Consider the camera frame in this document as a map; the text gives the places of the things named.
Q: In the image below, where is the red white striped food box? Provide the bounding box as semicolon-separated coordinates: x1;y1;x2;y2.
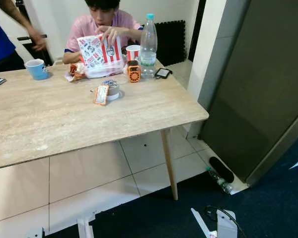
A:
77;34;126;79

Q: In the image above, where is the blue mug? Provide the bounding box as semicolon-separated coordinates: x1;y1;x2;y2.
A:
25;59;49;81

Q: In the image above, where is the person in blue shirt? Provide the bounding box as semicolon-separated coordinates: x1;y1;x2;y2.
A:
0;0;50;74

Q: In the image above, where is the black stand pole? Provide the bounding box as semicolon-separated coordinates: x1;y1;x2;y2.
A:
16;0;53;66

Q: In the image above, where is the orange food wrapper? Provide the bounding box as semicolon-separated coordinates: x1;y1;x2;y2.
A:
65;62;85;82

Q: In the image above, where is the light wood table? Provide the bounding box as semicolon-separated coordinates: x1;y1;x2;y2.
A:
0;59;210;201

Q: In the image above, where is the white round tub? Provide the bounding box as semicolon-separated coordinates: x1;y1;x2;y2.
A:
102;79;121;101

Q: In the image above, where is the person in pink shirt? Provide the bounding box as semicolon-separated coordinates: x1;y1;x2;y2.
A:
63;0;142;65

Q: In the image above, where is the orange black speaker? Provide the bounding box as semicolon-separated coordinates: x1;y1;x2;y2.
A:
126;60;142;83

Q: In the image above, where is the red white paper cup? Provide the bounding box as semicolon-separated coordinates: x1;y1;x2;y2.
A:
125;45;142;62

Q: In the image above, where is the clear water bottle teal cap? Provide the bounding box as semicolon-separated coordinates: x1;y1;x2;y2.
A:
139;13;158;79

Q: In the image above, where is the black flat card device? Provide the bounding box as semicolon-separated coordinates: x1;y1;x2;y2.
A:
154;67;172;80

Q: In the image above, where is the small bottle green cap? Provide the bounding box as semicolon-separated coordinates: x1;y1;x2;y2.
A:
206;168;234;195

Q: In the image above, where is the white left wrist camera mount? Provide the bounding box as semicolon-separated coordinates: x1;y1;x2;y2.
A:
26;227;44;238

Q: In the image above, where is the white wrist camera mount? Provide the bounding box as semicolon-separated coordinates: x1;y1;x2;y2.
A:
190;207;237;238
26;227;44;238

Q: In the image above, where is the white floor rail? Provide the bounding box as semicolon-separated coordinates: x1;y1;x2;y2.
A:
77;213;95;238

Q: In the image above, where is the black foam wall panel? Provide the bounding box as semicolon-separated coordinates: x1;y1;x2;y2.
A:
155;20;187;67

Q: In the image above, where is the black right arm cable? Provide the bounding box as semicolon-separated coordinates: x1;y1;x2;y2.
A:
205;205;249;238

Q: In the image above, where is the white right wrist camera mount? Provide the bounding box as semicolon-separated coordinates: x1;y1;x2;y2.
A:
190;207;237;238

